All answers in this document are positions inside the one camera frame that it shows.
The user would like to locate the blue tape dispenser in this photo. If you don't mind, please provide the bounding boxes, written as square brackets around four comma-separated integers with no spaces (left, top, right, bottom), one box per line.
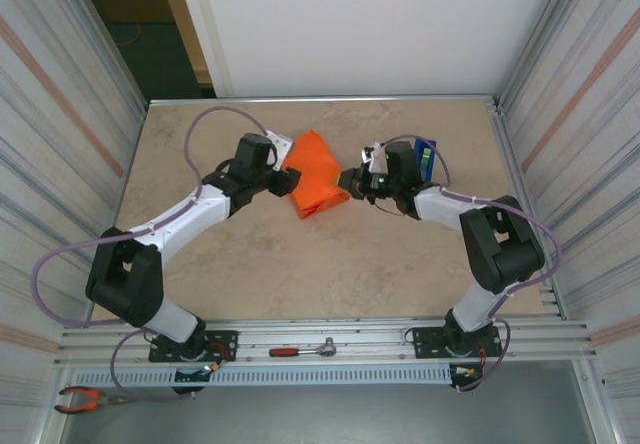
[413,136,439,183]

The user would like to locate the grey metal shelf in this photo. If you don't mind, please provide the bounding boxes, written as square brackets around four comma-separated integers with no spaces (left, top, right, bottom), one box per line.
[49,361,606,444]

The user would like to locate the thin aluminium table rail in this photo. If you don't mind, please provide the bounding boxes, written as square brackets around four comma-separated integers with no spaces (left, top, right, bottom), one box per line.
[148,94,502,110]

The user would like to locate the ridged aluminium side rail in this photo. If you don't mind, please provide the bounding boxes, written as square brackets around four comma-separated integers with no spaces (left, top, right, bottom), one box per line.
[487,98,569,321]

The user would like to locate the white door frame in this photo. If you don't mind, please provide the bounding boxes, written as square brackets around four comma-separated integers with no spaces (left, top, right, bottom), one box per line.
[153,0,236,99]

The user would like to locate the wide aluminium mounting rail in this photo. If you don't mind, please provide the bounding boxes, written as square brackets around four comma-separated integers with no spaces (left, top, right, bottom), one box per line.
[57,316,599,365]

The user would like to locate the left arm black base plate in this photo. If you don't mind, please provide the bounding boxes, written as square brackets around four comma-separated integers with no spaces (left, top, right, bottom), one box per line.
[148,329,240,364]

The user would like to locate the red handled ratchet wrench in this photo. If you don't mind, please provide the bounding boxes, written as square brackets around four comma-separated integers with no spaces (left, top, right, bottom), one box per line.
[268,336,339,359]

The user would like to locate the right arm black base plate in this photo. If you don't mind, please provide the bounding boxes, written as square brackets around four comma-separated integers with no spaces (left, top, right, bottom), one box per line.
[412,326,503,360]

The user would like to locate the aluminium corner post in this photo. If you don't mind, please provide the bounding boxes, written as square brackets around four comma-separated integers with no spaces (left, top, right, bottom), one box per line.
[62,0,151,113]
[497,0,586,108]

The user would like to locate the white slotted cable duct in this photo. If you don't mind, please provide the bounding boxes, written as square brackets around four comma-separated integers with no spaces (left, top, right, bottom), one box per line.
[74,366,454,385]

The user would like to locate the yellow plug power wire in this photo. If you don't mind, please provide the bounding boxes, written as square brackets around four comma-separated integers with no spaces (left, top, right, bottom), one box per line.
[202,341,237,373]
[449,346,489,380]

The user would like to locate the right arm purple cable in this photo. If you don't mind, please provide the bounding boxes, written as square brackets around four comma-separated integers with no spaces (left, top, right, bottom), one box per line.
[374,135,562,393]

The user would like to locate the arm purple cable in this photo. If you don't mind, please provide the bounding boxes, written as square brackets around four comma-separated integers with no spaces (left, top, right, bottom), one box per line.
[30,106,271,404]
[374,135,562,393]

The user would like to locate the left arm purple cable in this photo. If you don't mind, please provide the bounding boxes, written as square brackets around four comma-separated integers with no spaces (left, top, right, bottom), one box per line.
[30,106,271,404]

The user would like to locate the orange handled pliers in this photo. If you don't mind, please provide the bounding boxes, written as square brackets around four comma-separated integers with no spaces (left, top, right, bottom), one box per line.
[53,386,134,414]

